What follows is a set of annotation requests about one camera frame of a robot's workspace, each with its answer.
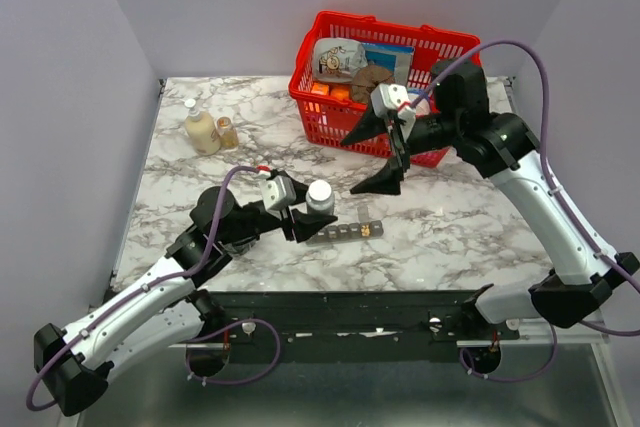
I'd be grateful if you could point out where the orange small box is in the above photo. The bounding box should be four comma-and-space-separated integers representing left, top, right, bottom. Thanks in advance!
310, 82, 331, 96

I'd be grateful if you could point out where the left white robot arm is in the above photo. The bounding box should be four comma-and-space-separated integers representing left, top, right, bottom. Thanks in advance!
26, 166, 337, 417

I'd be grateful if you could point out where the white pill bottle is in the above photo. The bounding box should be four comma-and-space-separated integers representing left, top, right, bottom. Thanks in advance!
305, 179, 335, 215

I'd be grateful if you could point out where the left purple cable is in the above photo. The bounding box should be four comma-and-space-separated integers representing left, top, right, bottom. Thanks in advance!
24, 165, 266, 411

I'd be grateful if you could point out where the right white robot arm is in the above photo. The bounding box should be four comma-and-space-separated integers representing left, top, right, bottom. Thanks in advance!
341, 59, 639, 339

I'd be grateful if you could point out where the grey weekly pill organizer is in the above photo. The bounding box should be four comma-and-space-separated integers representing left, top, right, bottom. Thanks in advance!
306, 204, 384, 245

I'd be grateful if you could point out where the purple cable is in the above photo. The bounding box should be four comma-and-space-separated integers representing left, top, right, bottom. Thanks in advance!
24, 165, 266, 411
409, 39, 640, 383

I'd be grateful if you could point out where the small amber bottle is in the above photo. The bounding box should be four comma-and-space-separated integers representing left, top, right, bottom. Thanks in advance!
217, 116, 239, 149

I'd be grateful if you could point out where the orange fruit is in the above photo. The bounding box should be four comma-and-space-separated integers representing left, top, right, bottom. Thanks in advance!
329, 85, 351, 101

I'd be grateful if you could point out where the blue packet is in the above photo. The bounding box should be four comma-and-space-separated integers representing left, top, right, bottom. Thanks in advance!
363, 42, 415, 85

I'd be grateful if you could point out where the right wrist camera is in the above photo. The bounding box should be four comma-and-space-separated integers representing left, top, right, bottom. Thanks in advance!
370, 84, 416, 121

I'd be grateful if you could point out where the black table front rail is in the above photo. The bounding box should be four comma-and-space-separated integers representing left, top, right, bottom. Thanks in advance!
187, 290, 507, 363

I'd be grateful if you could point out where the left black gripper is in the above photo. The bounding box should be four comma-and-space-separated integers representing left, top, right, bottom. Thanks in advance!
219, 176, 339, 247

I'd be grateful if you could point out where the white blue tub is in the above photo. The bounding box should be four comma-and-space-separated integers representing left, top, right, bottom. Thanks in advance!
407, 88, 432, 116

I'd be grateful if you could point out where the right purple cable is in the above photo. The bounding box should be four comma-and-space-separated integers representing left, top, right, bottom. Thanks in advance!
409, 39, 640, 383

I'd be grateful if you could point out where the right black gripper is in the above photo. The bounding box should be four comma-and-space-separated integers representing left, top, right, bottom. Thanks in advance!
338, 96, 460, 197

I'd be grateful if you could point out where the red plastic shopping basket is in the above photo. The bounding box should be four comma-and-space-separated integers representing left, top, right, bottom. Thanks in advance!
289, 11, 480, 148

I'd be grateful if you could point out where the silver snack pouch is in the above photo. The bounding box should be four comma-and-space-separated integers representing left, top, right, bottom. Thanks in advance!
311, 38, 368, 84

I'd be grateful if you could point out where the yellow liquid bottle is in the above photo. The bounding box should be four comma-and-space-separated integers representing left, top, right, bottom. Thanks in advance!
184, 99, 221, 156

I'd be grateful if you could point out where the brown round paper package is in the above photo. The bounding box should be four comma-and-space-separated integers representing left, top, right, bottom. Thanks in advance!
350, 64, 395, 104

